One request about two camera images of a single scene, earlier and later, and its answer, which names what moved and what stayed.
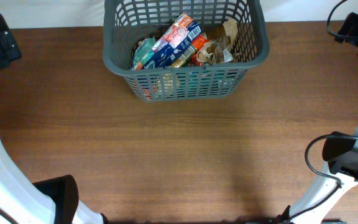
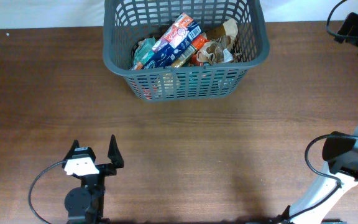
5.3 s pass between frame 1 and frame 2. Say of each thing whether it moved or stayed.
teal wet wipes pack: stayed
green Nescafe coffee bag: moved
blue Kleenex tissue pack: stayed
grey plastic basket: stayed
